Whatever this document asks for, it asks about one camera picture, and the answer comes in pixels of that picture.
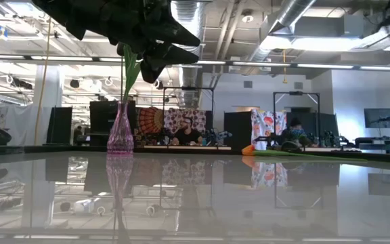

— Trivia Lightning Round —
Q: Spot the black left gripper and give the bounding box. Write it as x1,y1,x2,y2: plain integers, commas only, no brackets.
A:
79,0,201,83

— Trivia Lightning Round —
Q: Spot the dark red artificial tulip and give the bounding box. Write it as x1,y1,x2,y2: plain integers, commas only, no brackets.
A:
123,43,142,102

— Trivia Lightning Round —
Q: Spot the dark purple artificial tulip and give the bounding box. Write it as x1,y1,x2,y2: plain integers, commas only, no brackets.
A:
116,42,127,102

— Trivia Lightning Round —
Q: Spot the pink ribbed glass vase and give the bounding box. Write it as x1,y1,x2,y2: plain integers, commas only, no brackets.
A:
106,100,135,155

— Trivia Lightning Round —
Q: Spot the red white patterned cloth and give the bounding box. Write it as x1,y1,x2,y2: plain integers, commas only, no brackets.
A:
163,108,207,135

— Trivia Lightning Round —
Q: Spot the orange mandala tapestry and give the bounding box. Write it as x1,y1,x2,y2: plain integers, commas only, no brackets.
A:
135,106,165,136

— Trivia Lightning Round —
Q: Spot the black partition panel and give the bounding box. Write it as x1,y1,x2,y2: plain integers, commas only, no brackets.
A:
45,106,73,145
223,110,253,150
89,100,137,146

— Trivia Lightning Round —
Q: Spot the white colourful print cloth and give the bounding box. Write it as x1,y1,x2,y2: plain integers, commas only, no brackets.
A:
251,108,288,143

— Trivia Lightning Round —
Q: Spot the orange artificial tulip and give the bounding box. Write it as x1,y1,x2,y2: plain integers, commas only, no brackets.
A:
241,144,368,163

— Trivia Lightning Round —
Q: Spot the dark computer monitor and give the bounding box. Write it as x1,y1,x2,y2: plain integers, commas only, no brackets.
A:
364,107,390,129

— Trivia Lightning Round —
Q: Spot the silver ribbed air duct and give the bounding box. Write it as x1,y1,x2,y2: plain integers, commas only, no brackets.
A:
171,0,204,106

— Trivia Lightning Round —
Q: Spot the black metal rig frame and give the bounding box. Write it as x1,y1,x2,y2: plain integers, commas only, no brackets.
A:
162,86,215,146
272,90,321,143

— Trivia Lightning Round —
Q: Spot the black metal table frame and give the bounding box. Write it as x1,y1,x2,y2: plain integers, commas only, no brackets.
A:
0,144,390,163

